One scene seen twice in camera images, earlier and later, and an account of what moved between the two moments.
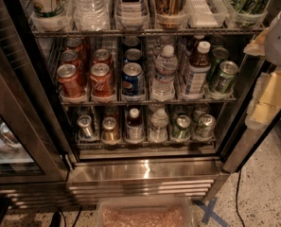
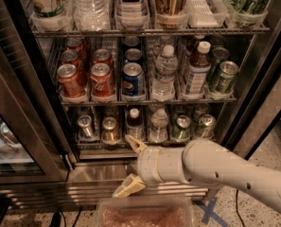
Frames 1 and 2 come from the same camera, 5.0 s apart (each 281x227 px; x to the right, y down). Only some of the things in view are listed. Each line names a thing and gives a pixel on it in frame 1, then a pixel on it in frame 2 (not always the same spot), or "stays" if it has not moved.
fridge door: [243, 144] → [270, 98]
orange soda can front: [110, 134] stays
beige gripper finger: [257, 47] → [154, 164]
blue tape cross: [210, 213] stays
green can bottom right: [205, 127] stays
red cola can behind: [101, 56] stays
